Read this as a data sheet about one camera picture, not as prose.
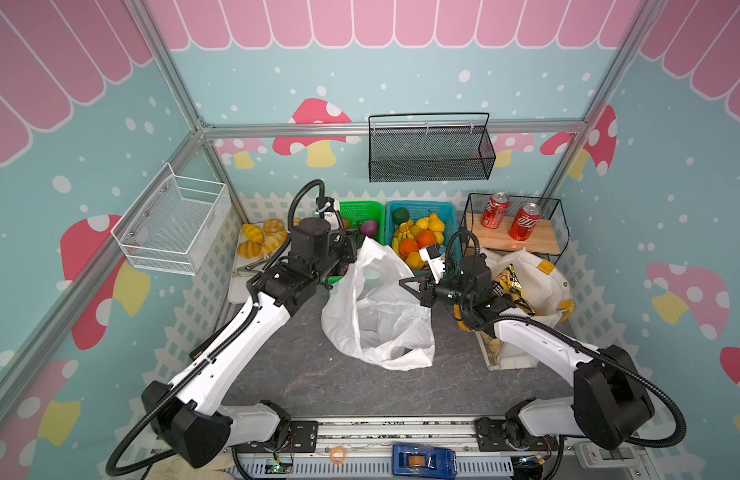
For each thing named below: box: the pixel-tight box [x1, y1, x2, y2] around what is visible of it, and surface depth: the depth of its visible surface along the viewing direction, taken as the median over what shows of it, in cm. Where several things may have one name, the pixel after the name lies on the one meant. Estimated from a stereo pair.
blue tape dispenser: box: [392, 445, 458, 479], surface depth 68 cm
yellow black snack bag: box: [492, 263, 535, 316], surface depth 82 cm
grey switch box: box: [574, 441, 640, 469], surface depth 70 cm
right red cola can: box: [509, 203, 542, 242], surface depth 89 cm
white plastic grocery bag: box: [321, 236, 436, 371], surface depth 76 cm
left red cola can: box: [481, 191, 510, 230], surface depth 93 cm
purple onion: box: [360, 220, 379, 237], surface depth 114 cm
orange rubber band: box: [330, 446, 347, 465], surface depth 74 cm
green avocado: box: [392, 207, 410, 225], surface depth 118 cm
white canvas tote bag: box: [482, 248, 575, 325], surface depth 87 cm
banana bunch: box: [391, 228, 407, 265], surface depth 110 cm
